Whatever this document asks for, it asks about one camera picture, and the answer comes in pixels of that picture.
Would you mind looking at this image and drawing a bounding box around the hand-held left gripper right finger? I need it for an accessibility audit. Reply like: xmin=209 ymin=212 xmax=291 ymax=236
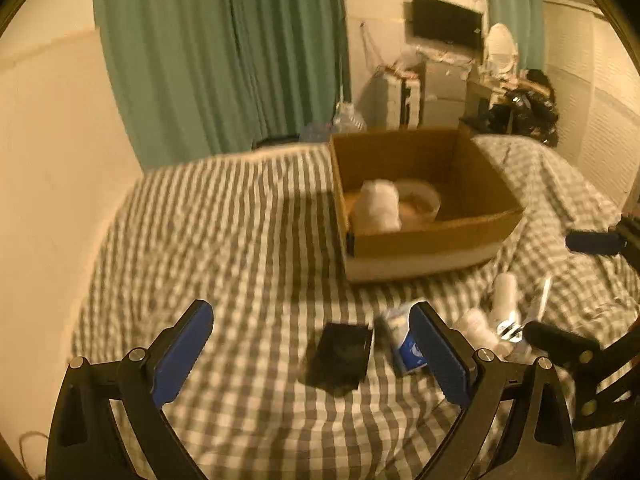
xmin=407 ymin=301 xmax=581 ymax=480

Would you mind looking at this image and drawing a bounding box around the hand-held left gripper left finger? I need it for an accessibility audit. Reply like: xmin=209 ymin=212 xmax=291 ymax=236
xmin=46 ymin=299 xmax=216 ymax=480

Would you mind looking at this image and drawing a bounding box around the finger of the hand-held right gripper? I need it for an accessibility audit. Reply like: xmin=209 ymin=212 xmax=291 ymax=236
xmin=566 ymin=212 xmax=640 ymax=259
xmin=522 ymin=320 xmax=640 ymax=432

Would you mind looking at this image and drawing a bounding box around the blue and white packet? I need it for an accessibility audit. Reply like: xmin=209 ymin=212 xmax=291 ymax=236
xmin=380 ymin=302 xmax=432 ymax=377

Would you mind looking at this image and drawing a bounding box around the cardboard box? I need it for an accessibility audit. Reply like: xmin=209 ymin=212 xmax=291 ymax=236
xmin=328 ymin=126 xmax=526 ymax=284

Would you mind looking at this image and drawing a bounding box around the white plastic bottle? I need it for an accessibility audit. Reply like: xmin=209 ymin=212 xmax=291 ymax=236
xmin=491 ymin=272 xmax=519 ymax=332
xmin=459 ymin=307 xmax=501 ymax=352

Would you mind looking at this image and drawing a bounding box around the shiny metal clip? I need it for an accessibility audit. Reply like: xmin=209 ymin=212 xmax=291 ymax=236
xmin=496 ymin=312 xmax=527 ymax=345

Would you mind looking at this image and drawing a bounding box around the black flat pouch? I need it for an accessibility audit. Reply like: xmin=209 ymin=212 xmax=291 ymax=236
xmin=299 ymin=322 xmax=375 ymax=395

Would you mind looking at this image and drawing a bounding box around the black bag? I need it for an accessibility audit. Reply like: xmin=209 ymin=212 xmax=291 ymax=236
xmin=489 ymin=68 xmax=560 ymax=147

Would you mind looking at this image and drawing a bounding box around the white round bowl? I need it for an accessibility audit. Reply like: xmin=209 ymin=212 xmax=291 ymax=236
xmin=395 ymin=178 xmax=442 ymax=222

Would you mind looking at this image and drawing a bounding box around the white plastic roll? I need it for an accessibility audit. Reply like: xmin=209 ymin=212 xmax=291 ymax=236
xmin=350 ymin=178 xmax=403 ymax=235

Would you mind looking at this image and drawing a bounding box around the grey cabinet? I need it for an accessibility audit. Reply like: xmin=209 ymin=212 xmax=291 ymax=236
xmin=423 ymin=60 xmax=474 ymax=129

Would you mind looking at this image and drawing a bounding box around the white fan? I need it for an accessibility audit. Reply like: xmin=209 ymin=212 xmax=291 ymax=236
xmin=485 ymin=22 xmax=519 ymax=74

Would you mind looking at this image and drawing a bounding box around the narrow green curtain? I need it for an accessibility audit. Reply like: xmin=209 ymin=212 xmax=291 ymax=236
xmin=482 ymin=0 xmax=547 ymax=72

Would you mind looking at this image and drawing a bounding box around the clear plastic water bottle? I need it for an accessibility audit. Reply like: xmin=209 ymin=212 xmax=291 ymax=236
xmin=333 ymin=101 xmax=367 ymax=134

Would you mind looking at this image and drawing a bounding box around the wide green curtain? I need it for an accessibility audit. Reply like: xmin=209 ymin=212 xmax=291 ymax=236
xmin=92 ymin=0 xmax=352 ymax=171

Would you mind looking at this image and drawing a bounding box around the thin floor cable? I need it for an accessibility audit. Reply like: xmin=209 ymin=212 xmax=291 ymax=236
xmin=19 ymin=431 xmax=52 ymax=467

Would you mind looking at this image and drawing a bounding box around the black wall television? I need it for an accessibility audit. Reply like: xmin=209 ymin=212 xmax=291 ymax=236
xmin=409 ymin=0 xmax=484 ymax=51

